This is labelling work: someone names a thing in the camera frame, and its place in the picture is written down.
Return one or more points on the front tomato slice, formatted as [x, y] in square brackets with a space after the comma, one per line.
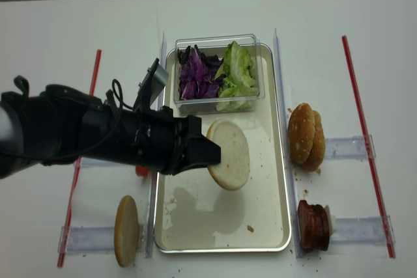
[141, 171]

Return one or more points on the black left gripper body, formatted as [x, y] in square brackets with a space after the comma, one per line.
[157, 140]

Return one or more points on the lower left clear channel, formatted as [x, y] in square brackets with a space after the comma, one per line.
[76, 240]

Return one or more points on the red strip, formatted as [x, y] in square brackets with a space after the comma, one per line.
[390, 245]
[70, 206]

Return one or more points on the bun half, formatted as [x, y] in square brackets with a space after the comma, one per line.
[233, 171]
[126, 231]

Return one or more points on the clear plastic container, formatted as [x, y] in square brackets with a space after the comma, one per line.
[216, 46]

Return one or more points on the cream metal tray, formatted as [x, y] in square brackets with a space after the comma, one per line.
[195, 215]

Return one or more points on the green lettuce leaves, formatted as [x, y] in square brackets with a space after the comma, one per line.
[238, 73]

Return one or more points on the purple cabbage pieces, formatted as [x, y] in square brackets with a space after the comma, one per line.
[198, 74]

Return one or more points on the white pusher block right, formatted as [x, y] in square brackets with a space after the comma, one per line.
[329, 221]

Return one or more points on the lower right clear channel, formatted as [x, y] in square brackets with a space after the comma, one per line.
[366, 230]

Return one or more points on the front meat patty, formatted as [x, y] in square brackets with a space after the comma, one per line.
[306, 220]

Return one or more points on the upper right clear channel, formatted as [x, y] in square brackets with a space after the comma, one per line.
[350, 148]

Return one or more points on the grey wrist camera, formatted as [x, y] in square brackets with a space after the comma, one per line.
[151, 87]

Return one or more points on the meat patty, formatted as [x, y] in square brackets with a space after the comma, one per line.
[322, 229]
[306, 220]

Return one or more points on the front right bun top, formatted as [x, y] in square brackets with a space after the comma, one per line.
[301, 131]

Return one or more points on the rear meat patty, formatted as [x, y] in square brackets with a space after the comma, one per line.
[322, 229]

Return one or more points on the left red strip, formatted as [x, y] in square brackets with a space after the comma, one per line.
[70, 206]

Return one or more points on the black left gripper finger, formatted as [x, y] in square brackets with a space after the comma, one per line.
[199, 152]

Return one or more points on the right red strip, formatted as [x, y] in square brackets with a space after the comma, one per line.
[390, 245]

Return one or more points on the rear right bun top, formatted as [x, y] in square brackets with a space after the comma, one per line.
[316, 155]

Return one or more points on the right long clear rail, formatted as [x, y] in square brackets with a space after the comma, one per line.
[288, 166]

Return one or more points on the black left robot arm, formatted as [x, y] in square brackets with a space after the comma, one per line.
[63, 124]

